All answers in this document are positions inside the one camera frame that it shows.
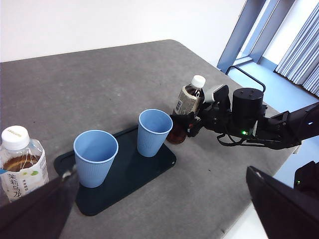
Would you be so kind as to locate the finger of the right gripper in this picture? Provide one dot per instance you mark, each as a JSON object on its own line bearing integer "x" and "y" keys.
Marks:
{"x": 183, "y": 119}

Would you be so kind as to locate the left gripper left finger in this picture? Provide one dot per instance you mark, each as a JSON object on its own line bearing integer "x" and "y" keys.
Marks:
{"x": 37, "y": 214}

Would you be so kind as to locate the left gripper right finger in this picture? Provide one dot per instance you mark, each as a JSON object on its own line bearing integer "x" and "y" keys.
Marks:
{"x": 286, "y": 211}

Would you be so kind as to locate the brown oolong tea bottle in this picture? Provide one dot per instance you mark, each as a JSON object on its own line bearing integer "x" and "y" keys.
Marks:
{"x": 187, "y": 99}

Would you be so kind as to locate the clear bottle of pale tea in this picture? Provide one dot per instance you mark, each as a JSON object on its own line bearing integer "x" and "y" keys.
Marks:
{"x": 20, "y": 161}

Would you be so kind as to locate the blue ribbed plastic cup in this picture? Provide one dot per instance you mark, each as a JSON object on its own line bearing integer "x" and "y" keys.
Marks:
{"x": 149, "y": 144}
{"x": 92, "y": 169}

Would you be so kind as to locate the dark blue rectangular tray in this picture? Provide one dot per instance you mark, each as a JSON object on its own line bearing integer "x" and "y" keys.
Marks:
{"x": 129, "y": 179}

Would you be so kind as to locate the pale pleated curtain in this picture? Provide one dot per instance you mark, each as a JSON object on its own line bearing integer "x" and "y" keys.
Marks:
{"x": 301, "y": 54}

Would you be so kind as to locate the right wrist grey camera box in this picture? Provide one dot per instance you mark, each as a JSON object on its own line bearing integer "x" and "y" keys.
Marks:
{"x": 211, "y": 94}

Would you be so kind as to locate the black metal tube frame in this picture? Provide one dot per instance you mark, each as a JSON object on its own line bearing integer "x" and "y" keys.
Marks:
{"x": 251, "y": 77}

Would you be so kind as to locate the blue-grey window frame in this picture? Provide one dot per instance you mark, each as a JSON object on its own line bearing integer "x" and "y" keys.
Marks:
{"x": 239, "y": 32}

